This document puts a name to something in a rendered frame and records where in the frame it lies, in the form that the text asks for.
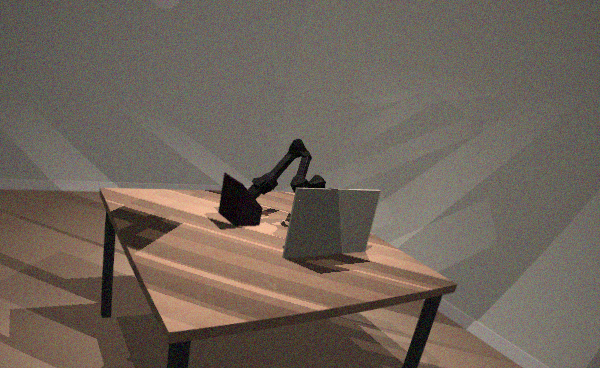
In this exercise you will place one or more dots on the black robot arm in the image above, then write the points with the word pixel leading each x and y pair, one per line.
pixel 269 180

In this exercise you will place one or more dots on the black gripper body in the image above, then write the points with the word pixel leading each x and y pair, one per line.
pixel 318 184

